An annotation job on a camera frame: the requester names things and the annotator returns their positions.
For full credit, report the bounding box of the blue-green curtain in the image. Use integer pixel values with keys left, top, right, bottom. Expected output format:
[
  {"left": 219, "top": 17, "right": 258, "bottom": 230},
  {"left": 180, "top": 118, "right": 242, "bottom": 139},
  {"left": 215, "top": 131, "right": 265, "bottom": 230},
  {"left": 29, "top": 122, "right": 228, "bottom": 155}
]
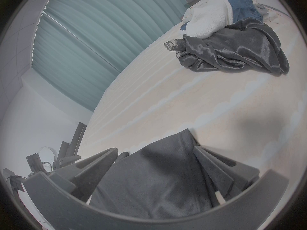
[
  {"left": 45, "top": 0, "right": 190, "bottom": 74},
  {"left": 31, "top": 11, "right": 121, "bottom": 112}
]

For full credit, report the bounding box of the black T-shirt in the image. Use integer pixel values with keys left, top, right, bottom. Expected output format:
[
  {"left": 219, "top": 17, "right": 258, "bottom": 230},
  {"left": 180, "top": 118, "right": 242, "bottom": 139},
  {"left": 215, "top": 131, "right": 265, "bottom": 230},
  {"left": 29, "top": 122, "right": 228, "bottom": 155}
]
[{"left": 89, "top": 128, "right": 217, "bottom": 220}]

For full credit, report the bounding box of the bed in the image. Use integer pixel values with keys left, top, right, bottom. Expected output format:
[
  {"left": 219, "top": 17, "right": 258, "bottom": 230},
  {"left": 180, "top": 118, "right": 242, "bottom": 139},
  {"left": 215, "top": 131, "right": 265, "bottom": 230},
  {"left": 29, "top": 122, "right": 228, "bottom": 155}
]
[{"left": 79, "top": 0, "right": 306, "bottom": 221}]

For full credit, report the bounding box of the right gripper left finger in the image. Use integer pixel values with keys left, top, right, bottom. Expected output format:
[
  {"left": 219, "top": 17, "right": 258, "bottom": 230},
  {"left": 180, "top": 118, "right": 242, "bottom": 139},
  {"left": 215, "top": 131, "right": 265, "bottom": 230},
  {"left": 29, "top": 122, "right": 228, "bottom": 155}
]
[{"left": 51, "top": 148, "right": 118, "bottom": 202}]

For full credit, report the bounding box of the black satin garment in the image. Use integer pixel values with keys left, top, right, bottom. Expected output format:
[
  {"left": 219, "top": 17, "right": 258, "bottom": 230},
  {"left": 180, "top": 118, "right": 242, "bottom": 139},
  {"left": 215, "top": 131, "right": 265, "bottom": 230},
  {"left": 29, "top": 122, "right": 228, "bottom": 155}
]
[{"left": 164, "top": 17, "right": 290, "bottom": 77}]

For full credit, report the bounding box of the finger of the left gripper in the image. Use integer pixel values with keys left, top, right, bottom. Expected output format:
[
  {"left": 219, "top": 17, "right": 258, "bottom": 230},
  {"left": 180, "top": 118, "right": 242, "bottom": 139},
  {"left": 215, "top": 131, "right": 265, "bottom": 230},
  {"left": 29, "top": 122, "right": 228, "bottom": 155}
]
[{"left": 61, "top": 155, "right": 82, "bottom": 164}]

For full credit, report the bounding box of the pile of clothes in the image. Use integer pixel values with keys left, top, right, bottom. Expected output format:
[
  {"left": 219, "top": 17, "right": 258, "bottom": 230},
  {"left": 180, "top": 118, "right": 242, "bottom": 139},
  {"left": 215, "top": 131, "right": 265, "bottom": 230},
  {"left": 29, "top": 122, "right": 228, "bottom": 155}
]
[{"left": 180, "top": 0, "right": 271, "bottom": 40}]

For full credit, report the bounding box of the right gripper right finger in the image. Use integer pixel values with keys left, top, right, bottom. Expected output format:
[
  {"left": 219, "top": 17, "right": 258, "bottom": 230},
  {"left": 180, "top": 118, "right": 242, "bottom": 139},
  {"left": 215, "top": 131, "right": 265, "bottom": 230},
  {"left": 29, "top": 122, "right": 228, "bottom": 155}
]
[{"left": 194, "top": 146, "right": 260, "bottom": 203}]

